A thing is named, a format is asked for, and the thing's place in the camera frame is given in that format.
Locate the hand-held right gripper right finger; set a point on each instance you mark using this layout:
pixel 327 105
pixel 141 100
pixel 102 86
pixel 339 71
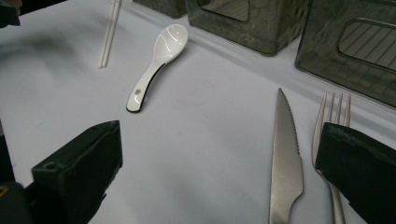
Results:
pixel 361 168

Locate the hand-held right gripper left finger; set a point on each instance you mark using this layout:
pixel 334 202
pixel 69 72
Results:
pixel 77 174

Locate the steel fork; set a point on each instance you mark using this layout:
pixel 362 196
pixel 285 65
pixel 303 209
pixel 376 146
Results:
pixel 338 207

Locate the steel table knife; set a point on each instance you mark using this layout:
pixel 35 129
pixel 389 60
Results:
pixel 285 161

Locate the white chopstick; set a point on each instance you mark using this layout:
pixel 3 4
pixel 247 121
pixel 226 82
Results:
pixel 108 31
pixel 112 31

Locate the smoky transparent plastic bin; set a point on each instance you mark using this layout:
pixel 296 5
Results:
pixel 162 7
pixel 267 34
pixel 320 46

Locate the white ceramic spoon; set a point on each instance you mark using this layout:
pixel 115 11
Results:
pixel 171 43

